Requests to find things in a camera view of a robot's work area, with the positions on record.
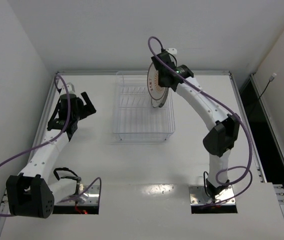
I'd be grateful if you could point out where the green rimmed white plate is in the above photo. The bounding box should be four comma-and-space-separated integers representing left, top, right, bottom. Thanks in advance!
163, 88, 170, 105

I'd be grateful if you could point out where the orange sunburst pattern plate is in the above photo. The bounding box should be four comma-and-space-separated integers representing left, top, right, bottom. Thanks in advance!
147, 63, 168, 101

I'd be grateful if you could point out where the grey rimmed white plate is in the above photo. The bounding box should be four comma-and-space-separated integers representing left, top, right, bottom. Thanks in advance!
151, 92, 168, 108

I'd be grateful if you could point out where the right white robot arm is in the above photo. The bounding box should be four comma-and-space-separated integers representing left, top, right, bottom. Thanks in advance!
147, 49, 239, 199

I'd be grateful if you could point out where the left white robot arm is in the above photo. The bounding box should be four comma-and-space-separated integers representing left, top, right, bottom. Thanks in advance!
6, 82, 96, 219

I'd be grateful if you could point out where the clear wire dish rack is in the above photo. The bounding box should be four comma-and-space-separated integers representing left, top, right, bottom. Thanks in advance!
112, 71, 175, 143

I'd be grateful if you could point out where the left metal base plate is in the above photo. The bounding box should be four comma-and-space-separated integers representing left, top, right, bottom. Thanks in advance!
55, 185, 100, 207

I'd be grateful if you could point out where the metal base plate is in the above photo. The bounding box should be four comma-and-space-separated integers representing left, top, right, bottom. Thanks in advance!
189, 185, 236, 207
55, 185, 100, 207

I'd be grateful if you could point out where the black wall cable with plug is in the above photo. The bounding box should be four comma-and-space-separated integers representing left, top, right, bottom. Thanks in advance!
258, 72, 277, 100

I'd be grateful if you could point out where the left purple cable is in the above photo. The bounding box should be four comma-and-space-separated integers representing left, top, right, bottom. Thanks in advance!
0, 74, 102, 217

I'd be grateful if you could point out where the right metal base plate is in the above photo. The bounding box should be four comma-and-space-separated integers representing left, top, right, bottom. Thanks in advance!
189, 185, 236, 207

